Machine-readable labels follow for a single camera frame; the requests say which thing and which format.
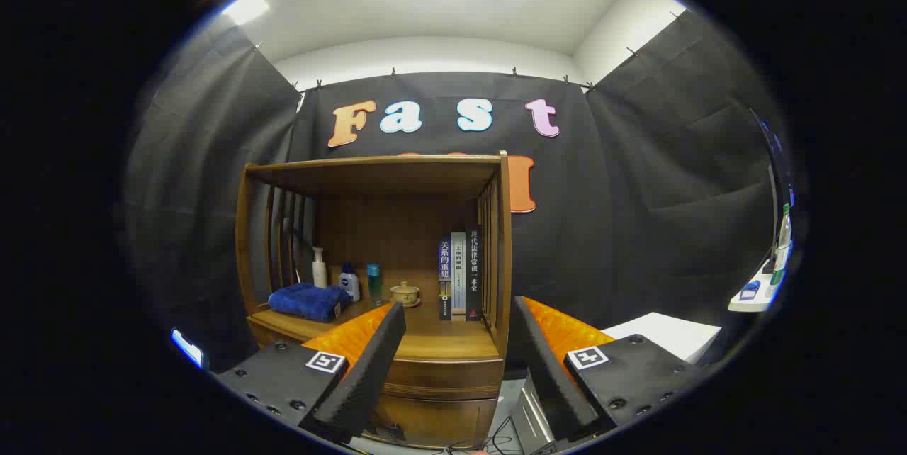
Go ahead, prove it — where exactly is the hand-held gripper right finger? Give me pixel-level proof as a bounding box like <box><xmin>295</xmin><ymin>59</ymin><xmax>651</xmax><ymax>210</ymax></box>
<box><xmin>512</xmin><ymin>296</ymin><xmax>709</xmax><ymax>445</ymax></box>

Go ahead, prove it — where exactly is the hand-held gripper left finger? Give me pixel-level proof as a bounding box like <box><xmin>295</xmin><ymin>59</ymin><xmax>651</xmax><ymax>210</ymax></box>
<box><xmin>213</xmin><ymin>301</ymin><xmax>407</xmax><ymax>445</ymax></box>

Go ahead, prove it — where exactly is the wooden drawer with black knob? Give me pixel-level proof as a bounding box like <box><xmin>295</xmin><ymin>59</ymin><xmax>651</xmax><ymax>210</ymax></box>
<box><xmin>383</xmin><ymin>358</ymin><xmax>505</xmax><ymax>400</ymax></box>

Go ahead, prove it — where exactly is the wooden countertop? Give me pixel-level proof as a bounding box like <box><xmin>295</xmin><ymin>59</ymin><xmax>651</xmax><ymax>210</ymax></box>
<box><xmin>248</xmin><ymin>285</ymin><xmax>502</xmax><ymax>362</ymax></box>

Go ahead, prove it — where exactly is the white side cabinet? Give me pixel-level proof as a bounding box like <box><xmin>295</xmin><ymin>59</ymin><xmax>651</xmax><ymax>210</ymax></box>
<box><xmin>601</xmin><ymin>312</ymin><xmax>722</xmax><ymax>364</ymax></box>

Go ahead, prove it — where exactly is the wooden cabinet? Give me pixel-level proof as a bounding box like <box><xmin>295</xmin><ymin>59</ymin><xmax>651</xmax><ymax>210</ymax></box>
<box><xmin>235</xmin><ymin>152</ymin><xmax>513</xmax><ymax>450</ymax></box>

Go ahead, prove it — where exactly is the computer tower case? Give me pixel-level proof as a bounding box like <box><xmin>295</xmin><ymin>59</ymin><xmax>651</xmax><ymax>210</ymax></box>
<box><xmin>510</xmin><ymin>373</ymin><xmax>560</xmax><ymax>452</ymax></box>

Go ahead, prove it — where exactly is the white lotion bottle blue cap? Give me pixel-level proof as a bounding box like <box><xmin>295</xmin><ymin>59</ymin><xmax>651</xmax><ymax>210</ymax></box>
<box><xmin>339</xmin><ymin>263</ymin><xmax>361</xmax><ymax>303</ymax></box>

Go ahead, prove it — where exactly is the beige lidded teacup with saucer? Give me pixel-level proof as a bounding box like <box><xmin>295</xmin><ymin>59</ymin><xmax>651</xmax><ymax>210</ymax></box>
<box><xmin>390</xmin><ymin>281</ymin><xmax>422</xmax><ymax>308</ymax></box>

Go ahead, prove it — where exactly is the blue towel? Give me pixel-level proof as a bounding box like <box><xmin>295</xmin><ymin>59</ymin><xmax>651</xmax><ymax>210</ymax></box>
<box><xmin>268</xmin><ymin>283</ymin><xmax>351</xmax><ymax>322</ymax></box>

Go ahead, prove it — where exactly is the black spine book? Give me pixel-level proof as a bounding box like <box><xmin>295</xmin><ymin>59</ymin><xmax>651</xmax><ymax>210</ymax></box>
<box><xmin>466</xmin><ymin>227</ymin><xmax>483</xmax><ymax>321</ymax></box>

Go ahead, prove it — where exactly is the pale spine book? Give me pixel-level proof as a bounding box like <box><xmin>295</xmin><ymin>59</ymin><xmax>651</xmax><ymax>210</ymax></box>
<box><xmin>451</xmin><ymin>232</ymin><xmax>467</xmax><ymax>321</ymax></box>

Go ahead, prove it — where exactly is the clear bottle green label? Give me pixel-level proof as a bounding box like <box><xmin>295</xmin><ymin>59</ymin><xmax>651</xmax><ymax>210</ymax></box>
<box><xmin>772</xmin><ymin>203</ymin><xmax>792</xmax><ymax>286</ymax></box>

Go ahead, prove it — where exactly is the white wall shelf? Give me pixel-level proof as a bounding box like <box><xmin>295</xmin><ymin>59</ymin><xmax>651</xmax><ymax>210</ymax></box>
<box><xmin>728</xmin><ymin>264</ymin><xmax>787</xmax><ymax>313</ymax></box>

